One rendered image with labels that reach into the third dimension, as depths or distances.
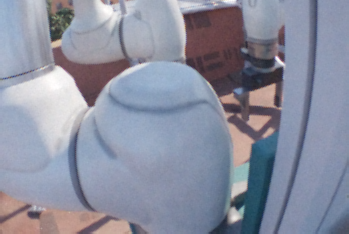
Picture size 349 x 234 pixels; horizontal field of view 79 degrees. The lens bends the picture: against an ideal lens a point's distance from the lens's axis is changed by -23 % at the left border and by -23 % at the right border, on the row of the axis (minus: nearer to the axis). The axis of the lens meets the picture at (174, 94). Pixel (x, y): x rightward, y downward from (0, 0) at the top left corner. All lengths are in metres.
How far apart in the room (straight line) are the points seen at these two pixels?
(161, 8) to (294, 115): 0.39
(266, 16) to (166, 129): 0.48
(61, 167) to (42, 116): 0.06
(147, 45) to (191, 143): 0.33
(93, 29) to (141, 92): 0.32
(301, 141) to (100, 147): 0.20
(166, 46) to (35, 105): 0.32
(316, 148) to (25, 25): 0.33
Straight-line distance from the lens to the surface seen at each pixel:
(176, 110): 0.24
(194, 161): 0.26
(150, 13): 0.53
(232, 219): 0.43
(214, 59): 2.48
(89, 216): 1.49
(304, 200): 0.23
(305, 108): 0.20
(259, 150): 0.27
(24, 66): 0.33
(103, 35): 0.55
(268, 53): 0.70
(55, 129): 0.32
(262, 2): 0.66
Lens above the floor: 1.10
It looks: 28 degrees down
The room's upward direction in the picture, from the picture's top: 8 degrees counter-clockwise
